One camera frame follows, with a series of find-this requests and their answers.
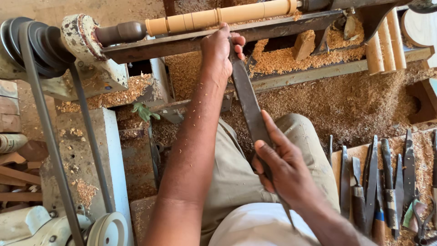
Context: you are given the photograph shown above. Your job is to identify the person's left hand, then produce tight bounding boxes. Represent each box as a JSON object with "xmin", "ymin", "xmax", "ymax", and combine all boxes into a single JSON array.
[{"xmin": 200, "ymin": 22, "xmax": 246, "ymax": 85}]

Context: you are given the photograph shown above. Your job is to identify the person's right hand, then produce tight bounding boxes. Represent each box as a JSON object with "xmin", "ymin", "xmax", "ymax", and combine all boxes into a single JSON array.
[{"xmin": 252, "ymin": 110, "xmax": 330, "ymax": 214}]

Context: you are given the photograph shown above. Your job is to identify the long steel skew chisel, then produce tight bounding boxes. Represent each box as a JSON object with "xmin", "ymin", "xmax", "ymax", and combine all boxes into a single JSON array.
[{"xmin": 228, "ymin": 37, "xmax": 297, "ymax": 230}]

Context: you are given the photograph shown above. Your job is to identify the pale turned wooden spindle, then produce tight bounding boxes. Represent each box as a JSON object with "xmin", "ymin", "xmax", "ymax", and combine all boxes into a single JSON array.
[{"xmin": 145, "ymin": 0, "xmax": 298, "ymax": 37}]

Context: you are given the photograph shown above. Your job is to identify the rusty metal tool rest bar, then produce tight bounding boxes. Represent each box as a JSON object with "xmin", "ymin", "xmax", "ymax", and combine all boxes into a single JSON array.
[{"xmin": 102, "ymin": 10, "xmax": 343, "ymax": 65}]

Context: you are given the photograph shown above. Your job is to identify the person's khaki trousers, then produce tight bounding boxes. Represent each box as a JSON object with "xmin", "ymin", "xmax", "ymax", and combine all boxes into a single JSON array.
[{"xmin": 200, "ymin": 113, "xmax": 341, "ymax": 246}]

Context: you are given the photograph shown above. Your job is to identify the grey metal lathe stand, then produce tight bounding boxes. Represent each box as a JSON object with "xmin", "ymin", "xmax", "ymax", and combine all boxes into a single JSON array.
[{"xmin": 114, "ymin": 56, "xmax": 235, "ymax": 126}]

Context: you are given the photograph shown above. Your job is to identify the person's white shirt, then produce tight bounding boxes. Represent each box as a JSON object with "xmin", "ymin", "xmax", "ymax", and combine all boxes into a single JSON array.
[{"xmin": 208, "ymin": 202, "xmax": 322, "ymax": 246}]

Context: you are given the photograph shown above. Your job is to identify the row of metal turning tools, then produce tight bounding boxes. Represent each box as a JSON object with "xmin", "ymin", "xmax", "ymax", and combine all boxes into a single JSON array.
[{"xmin": 326, "ymin": 128, "xmax": 437, "ymax": 246}]

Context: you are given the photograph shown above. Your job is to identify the heap of wood shavings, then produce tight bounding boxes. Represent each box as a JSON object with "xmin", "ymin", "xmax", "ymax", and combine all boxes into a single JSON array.
[{"xmin": 56, "ymin": 10, "xmax": 437, "ymax": 246}]

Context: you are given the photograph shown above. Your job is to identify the small wooden block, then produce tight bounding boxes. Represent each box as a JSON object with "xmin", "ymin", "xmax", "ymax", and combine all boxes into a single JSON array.
[{"xmin": 294, "ymin": 30, "xmax": 316, "ymax": 62}]

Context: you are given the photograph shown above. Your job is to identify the green leaf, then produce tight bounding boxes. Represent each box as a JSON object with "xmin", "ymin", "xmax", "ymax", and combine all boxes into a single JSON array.
[{"xmin": 131, "ymin": 102, "xmax": 161, "ymax": 123}]

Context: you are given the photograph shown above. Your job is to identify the dark brown lathe drive chuck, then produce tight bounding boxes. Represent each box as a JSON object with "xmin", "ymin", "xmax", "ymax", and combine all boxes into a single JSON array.
[{"xmin": 95, "ymin": 21, "xmax": 148, "ymax": 47}]

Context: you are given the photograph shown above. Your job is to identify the wooden tool board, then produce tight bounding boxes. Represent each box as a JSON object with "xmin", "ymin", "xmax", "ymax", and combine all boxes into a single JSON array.
[{"xmin": 330, "ymin": 129, "xmax": 437, "ymax": 246}]

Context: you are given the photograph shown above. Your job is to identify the white cast lathe headstock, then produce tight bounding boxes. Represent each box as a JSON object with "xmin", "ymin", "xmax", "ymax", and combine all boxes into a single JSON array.
[{"xmin": 0, "ymin": 14, "xmax": 129, "ymax": 102}]

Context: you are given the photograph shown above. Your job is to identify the pale wooden dowel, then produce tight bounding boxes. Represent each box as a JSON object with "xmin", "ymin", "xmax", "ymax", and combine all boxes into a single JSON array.
[
  {"xmin": 377, "ymin": 17, "xmax": 397, "ymax": 73},
  {"xmin": 365, "ymin": 32, "xmax": 385, "ymax": 76},
  {"xmin": 386, "ymin": 8, "xmax": 407, "ymax": 71}
]

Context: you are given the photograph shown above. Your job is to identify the metal pliers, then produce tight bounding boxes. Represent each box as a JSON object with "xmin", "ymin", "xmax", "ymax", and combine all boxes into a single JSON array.
[{"xmin": 411, "ymin": 195, "xmax": 437, "ymax": 246}]

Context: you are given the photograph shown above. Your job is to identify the brown wooden box with hole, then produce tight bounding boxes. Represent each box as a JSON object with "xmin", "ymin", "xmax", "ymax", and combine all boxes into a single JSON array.
[{"xmin": 406, "ymin": 78, "xmax": 437, "ymax": 126}]

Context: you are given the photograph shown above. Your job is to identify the shaving-covered wooden plank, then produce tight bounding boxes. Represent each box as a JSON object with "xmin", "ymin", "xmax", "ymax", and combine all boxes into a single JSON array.
[{"xmin": 130, "ymin": 195, "xmax": 158, "ymax": 246}]

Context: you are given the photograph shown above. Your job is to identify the dark metal tailstock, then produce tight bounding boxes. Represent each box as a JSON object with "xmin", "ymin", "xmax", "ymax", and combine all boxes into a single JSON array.
[{"xmin": 297, "ymin": 0, "xmax": 414, "ymax": 56}]

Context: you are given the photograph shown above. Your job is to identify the black stepped pulley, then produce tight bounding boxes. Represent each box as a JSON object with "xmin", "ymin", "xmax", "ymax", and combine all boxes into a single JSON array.
[{"xmin": 0, "ymin": 16, "xmax": 76, "ymax": 80}]

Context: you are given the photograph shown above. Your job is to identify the grey drive belt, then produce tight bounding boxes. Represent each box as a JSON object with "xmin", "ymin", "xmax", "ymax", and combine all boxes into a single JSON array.
[{"xmin": 18, "ymin": 21, "xmax": 114, "ymax": 246}]

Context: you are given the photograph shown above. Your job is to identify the round wooden disc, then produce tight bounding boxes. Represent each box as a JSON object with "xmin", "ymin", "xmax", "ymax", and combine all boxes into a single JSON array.
[{"xmin": 401, "ymin": 8, "xmax": 437, "ymax": 49}]

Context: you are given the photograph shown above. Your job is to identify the white motor pulley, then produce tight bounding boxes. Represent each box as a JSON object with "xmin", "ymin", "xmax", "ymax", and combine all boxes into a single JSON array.
[{"xmin": 86, "ymin": 212, "xmax": 129, "ymax": 246}]

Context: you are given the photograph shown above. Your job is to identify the black tailstock handwheel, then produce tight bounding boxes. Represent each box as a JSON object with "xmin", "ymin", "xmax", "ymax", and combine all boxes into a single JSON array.
[{"xmin": 408, "ymin": 0, "xmax": 437, "ymax": 14}]

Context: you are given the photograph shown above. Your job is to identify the stack of bricks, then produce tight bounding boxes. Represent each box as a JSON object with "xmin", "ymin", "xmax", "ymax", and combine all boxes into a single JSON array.
[{"xmin": 0, "ymin": 79, "xmax": 21, "ymax": 134}]

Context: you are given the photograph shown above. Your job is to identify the heap of wood scraps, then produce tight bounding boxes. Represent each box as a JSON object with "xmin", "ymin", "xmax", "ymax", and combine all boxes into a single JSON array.
[{"xmin": 0, "ymin": 134, "xmax": 49, "ymax": 213}]

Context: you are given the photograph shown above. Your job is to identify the white electric motor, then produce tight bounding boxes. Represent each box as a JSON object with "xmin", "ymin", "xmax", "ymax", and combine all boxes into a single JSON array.
[{"xmin": 0, "ymin": 205, "xmax": 93, "ymax": 246}]

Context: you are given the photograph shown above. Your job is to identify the brown wooden post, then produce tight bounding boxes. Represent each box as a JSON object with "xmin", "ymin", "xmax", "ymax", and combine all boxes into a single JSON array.
[{"xmin": 163, "ymin": 0, "xmax": 177, "ymax": 17}]

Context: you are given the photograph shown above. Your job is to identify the metal lathe bed rail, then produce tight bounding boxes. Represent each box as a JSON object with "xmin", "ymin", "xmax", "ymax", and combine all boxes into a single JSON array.
[{"xmin": 225, "ymin": 46, "xmax": 436, "ymax": 103}]

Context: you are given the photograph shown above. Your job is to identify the grey concrete pedestal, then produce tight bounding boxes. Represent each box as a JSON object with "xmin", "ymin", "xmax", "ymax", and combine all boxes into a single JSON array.
[{"xmin": 39, "ymin": 108, "xmax": 134, "ymax": 246}]

